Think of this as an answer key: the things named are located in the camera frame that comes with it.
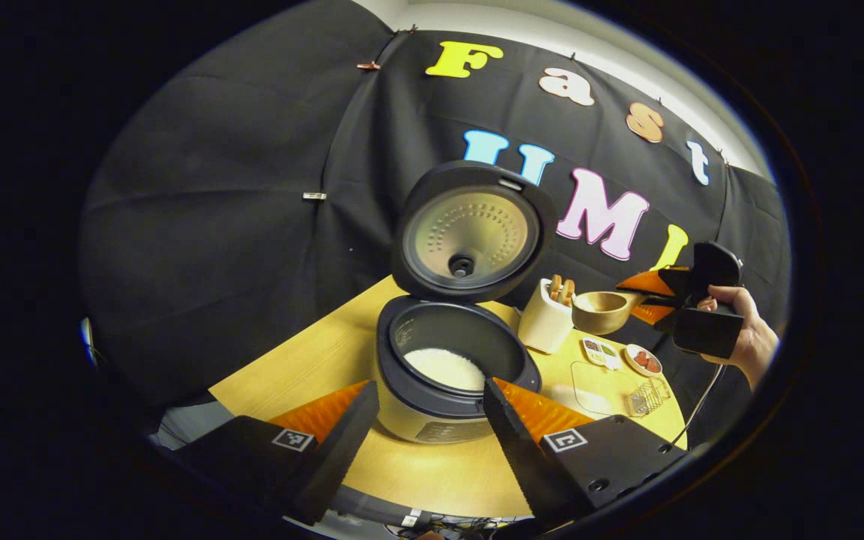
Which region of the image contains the wooden spoon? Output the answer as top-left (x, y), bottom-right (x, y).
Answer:
top-left (571, 289), bottom-right (658, 336)

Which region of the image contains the white rice container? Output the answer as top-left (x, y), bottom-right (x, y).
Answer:
top-left (570, 360), bottom-right (644, 418)

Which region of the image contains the wire chopstick holder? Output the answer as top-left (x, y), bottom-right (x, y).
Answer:
top-left (623, 376), bottom-right (673, 418)

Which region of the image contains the black backdrop cloth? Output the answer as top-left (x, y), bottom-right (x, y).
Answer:
top-left (78, 0), bottom-right (791, 451)

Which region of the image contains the white toaster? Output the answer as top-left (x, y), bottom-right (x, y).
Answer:
top-left (517, 277), bottom-right (575, 355)

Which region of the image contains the white rice heap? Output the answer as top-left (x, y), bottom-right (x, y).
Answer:
top-left (403, 347), bottom-right (487, 392)

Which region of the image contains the black cable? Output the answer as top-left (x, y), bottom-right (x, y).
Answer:
top-left (670, 364), bottom-right (727, 451)

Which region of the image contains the white divided grain dish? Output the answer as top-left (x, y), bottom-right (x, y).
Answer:
top-left (580, 337), bottom-right (623, 371)

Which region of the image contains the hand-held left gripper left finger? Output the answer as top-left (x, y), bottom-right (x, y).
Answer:
top-left (173, 380), bottom-right (380, 526)

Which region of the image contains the dark rice cooker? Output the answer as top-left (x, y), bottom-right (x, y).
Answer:
top-left (376, 160), bottom-right (559, 445)

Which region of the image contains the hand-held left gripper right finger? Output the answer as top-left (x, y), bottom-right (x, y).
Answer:
top-left (483, 377), bottom-right (692, 526)

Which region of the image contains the white round plate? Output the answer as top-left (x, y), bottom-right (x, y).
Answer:
top-left (623, 343), bottom-right (664, 377)

